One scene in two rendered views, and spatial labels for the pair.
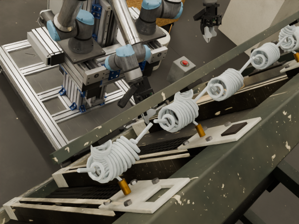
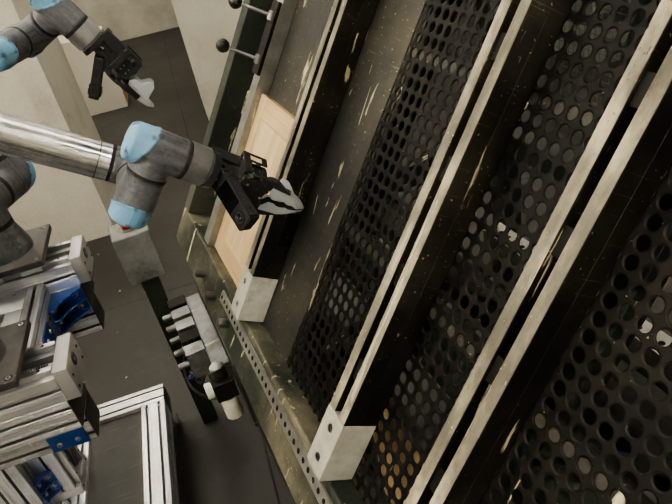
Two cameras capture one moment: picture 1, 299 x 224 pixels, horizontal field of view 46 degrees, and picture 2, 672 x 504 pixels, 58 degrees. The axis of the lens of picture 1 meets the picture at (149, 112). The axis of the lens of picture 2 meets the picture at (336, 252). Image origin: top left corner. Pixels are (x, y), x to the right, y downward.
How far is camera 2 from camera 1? 1.02 m
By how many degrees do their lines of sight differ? 38
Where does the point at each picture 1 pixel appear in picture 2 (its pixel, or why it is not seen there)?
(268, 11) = not seen: hidden behind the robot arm
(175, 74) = (138, 256)
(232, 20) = (28, 225)
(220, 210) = not seen: outside the picture
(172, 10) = (17, 170)
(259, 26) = (75, 185)
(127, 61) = (171, 141)
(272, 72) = (280, 29)
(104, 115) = (115, 480)
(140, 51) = not seen: hidden behind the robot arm
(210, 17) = (122, 54)
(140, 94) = (246, 170)
